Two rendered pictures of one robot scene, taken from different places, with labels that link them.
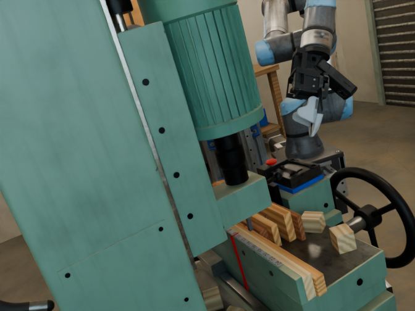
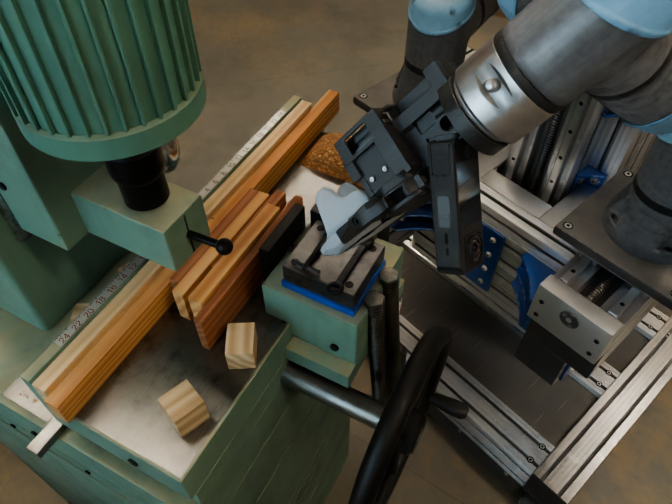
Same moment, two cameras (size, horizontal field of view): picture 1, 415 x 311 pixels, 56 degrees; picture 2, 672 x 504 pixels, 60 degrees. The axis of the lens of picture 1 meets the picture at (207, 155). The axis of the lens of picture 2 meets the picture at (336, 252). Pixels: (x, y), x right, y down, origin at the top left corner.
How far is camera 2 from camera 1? 0.84 m
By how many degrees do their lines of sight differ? 51
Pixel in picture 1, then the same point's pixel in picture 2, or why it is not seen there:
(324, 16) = (551, 38)
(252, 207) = (139, 248)
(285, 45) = not seen: hidden behind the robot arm
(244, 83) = (45, 81)
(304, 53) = (435, 91)
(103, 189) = not seen: outside the picture
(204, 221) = (26, 206)
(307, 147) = (634, 230)
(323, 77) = (402, 184)
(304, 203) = (291, 311)
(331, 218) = (323, 367)
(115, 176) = not seen: outside the picture
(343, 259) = (151, 424)
